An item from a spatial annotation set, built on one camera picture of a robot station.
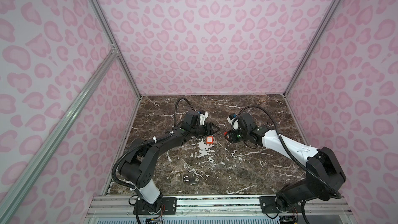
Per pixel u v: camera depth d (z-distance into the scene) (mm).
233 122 754
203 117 835
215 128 833
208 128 782
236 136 749
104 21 804
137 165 471
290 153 469
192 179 818
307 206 732
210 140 933
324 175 424
